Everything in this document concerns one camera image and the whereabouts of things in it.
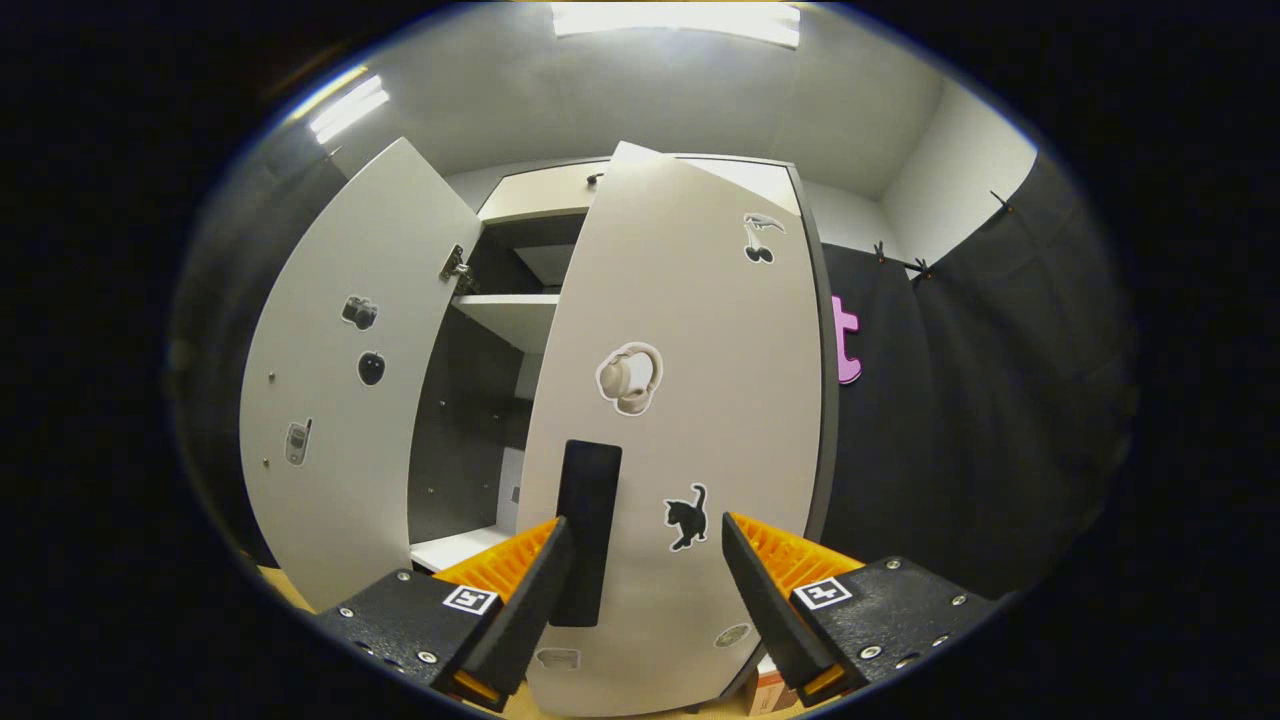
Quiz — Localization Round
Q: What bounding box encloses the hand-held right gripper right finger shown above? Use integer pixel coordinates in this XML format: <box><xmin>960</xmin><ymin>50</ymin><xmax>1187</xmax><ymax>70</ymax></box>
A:
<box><xmin>720</xmin><ymin>512</ymin><xmax>1001</xmax><ymax>709</ymax></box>

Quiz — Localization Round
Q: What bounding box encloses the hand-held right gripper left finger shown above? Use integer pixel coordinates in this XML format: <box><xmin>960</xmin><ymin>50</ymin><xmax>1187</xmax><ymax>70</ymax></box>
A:
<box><xmin>315</xmin><ymin>515</ymin><xmax>579</xmax><ymax>713</ymax></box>

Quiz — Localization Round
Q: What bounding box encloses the white shoe cabinet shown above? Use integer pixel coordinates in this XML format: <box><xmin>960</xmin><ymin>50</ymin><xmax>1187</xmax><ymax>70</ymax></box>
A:
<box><xmin>405</xmin><ymin>155</ymin><xmax>801</xmax><ymax>576</ymax></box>

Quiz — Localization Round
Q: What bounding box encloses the white cabinet door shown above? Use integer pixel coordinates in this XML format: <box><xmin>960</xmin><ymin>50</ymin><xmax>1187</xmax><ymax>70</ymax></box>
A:
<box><xmin>515</xmin><ymin>140</ymin><xmax>841</xmax><ymax>719</ymax></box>
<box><xmin>238</xmin><ymin>137</ymin><xmax>484</xmax><ymax>613</ymax></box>

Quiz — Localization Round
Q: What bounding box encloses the small cardboard box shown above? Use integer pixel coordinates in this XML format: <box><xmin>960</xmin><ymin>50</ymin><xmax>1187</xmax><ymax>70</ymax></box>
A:
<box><xmin>745</xmin><ymin>652</ymin><xmax>801</xmax><ymax>717</ymax></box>

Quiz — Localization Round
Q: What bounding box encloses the black backdrop cloth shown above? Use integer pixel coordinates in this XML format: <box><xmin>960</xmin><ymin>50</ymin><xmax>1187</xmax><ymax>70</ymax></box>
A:
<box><xmin>820</xmin><ymin>150</ymin><xmax>1141</xmax><ymax>601</ymax></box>

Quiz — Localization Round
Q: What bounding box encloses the small ceiling light panel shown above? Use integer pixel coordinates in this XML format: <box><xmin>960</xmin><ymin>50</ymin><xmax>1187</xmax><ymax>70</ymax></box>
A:
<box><xmin>305</xmin><ymin>68</ymin><xmax>393</xmax><ymax>146</ymax></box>

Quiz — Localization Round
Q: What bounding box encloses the large ceiling light panel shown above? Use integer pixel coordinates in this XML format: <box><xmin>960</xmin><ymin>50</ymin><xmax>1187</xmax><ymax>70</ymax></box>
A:
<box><xmin>550</xmin><ymin>0</ymin><xmax>803</xmax><ymax>49</ymax></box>

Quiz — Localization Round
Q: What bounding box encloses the black door handle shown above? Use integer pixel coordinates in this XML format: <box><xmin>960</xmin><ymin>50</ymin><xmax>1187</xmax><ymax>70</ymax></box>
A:
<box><xmin>548</xmin><ymin>438</ymin><xmax>623</xmax><ymax>629</ymax></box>

